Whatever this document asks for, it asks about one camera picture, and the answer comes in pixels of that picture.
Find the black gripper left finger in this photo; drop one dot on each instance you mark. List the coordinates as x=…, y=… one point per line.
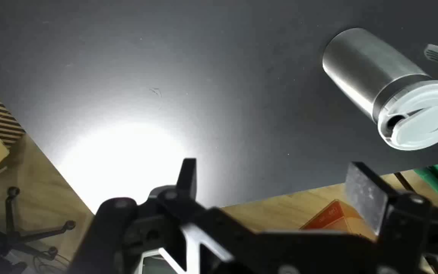
x=185, y=185

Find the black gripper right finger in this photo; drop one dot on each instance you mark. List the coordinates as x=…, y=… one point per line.
x=373, y=199

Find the stainless steel flask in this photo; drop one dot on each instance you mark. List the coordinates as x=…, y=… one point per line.
x=398, y=97

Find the orange box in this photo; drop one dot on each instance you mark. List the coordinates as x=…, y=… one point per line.
x=339, y=217

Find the black office chair base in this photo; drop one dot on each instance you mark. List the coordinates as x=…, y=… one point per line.
x=12, y=240

